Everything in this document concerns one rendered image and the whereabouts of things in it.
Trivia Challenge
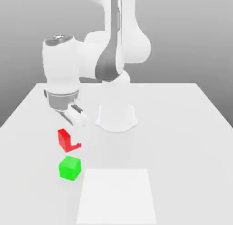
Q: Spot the small green cube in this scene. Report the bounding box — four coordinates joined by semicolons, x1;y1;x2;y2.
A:
58;155;82;182

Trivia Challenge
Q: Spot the small red cube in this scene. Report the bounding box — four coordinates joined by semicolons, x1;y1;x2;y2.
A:
57;128;82;153

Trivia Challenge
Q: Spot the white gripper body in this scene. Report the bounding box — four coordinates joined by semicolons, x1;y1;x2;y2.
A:
55;109;92;140

